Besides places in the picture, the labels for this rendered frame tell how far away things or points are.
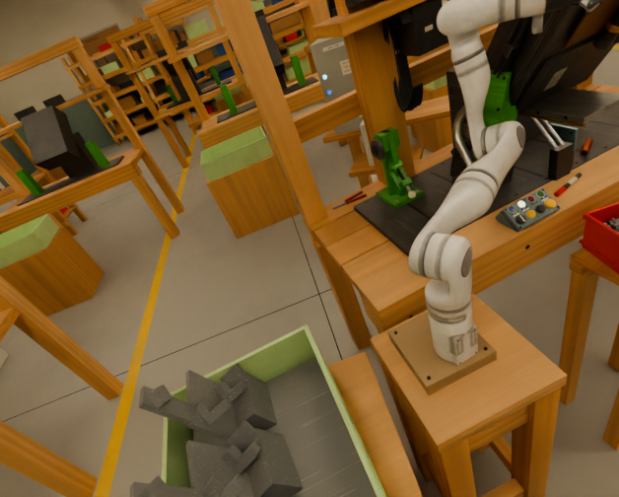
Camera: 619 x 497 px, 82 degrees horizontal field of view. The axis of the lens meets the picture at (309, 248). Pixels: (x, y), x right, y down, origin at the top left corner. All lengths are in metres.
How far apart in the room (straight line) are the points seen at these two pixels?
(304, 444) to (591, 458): 1.20
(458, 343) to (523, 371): 0.17
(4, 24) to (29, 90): 1.43
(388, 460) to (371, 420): 0.10
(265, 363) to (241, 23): 1.01
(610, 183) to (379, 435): 1.02
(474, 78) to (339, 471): 0.93
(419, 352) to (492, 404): 0.18
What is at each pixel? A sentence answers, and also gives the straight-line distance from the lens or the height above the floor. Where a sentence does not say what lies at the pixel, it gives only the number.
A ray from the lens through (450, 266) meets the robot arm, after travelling 0.69.
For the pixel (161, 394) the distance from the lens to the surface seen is 0.82.
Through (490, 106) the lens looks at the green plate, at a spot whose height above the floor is 1.17.
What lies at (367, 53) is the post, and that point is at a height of 1.41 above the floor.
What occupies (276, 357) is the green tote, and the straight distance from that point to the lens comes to 1.02.
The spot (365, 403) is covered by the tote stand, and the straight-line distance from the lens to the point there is 1.01.
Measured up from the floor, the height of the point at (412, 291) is 0.90.
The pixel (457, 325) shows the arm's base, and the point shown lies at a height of 1.01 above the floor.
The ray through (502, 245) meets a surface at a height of 0.90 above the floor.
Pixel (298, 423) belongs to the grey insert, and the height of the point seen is 0.85.
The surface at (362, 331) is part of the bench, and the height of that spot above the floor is 0.13.
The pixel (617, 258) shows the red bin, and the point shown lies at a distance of 1.24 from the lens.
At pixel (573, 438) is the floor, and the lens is 1.86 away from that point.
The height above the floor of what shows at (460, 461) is 0.71.
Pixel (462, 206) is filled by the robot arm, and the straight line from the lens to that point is 0.81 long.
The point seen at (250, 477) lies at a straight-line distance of 0.90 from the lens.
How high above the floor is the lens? 1.66
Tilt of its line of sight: 34 degrees down
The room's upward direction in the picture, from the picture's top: 23 degrees counter-clockwise
